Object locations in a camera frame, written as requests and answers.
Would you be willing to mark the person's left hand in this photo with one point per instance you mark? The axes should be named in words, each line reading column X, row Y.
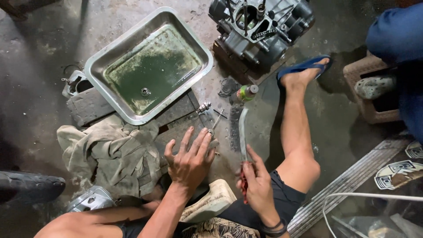
column 188, row 168

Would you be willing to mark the person's right hand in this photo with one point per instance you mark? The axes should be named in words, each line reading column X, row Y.
column 259, row 191

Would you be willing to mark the black wristbands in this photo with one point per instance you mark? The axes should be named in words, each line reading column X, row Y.
column 274, row 228

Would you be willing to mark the dirty white plastic canister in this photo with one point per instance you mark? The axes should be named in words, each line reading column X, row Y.
column 211, row 201

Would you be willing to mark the metal engine valve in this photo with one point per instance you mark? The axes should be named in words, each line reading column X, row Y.
column 215, row 125

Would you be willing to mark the floral patterned cloth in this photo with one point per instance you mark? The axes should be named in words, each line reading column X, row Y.
column 221, row 229

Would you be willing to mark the small metal spring fitting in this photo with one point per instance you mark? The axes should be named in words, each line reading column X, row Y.
column 204, row 107

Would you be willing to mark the person's right leg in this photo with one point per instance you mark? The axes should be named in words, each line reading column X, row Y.
column 295, row 132

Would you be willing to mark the person's leg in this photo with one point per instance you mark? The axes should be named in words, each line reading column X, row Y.
column 86, row 224
column 295, row 132

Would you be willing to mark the dirty beige rag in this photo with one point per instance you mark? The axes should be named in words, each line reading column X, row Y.
column 112, row 155

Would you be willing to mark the small round metal bearing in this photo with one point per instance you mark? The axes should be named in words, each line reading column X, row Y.
column 145, row 92

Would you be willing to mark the ribbed aluminium strip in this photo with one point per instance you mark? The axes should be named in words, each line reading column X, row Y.
column 347, row 181

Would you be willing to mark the green-labelled plastic bottle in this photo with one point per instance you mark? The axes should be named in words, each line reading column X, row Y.
column 247, row 93

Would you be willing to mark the silver engine cover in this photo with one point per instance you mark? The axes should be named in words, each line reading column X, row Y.
column 91, row 200

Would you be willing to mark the steel tray with green liquid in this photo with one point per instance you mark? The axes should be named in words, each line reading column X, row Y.
column 152, row 62

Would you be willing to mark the person's left leg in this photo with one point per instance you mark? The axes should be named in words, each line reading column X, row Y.
column 86, row 224

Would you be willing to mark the dark wooden plank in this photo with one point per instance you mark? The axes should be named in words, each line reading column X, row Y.
column 89, row 105

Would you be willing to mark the heap of clear plastic scraps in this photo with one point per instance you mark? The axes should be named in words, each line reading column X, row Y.
column 380, row 221

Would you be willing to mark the blue flip-flop sandal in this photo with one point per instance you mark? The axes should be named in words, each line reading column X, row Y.
column 299, row 67

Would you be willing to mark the dark board with stickers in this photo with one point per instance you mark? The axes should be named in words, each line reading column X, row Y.
column 396, row 172

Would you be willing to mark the silver engine cylinder part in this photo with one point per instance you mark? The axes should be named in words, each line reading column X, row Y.
column 73, row 84

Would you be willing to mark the grey motorcycle engine block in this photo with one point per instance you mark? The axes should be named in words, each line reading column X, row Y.
column 261, row 29

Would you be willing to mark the brown plastic stool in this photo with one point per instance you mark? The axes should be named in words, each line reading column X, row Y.
column 360, row 69

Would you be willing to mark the black rubber tyre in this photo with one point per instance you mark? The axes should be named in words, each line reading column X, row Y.
column 29, row 186

